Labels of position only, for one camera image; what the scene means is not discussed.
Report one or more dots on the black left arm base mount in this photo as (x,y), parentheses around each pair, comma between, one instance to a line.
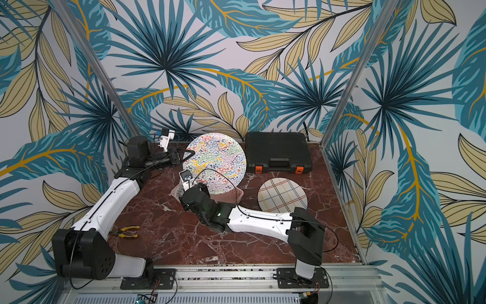
(158,279)

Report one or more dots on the yellow handled pliers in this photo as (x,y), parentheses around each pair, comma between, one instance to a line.
(129,232)

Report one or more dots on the white plate with colourful squiggles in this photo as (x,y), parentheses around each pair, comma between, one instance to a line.
(219,163)

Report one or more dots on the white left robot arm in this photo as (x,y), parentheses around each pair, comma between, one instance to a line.
(82,251)

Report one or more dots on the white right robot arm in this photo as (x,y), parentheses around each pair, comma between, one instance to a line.
(299,229)

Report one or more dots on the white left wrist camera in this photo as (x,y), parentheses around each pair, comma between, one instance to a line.
(164,139)

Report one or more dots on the black plastic tool case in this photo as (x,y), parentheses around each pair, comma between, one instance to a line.
(277,152)

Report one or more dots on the white plate with coloured stripes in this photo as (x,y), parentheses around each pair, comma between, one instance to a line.
(281,195)

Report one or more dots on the pink perforated plastic basket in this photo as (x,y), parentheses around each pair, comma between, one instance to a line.
(233,196)

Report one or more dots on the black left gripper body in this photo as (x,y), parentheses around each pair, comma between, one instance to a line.
(162,159)

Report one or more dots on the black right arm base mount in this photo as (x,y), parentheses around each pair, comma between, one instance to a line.
(288,279)

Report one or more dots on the aluminium corner post left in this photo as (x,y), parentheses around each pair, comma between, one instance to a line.
(71,23)

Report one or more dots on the aluminium corner post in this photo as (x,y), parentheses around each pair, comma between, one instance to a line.
(367,51)
(71,23)

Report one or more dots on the aluminium corner post right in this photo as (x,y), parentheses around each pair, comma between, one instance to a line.
(367,51)

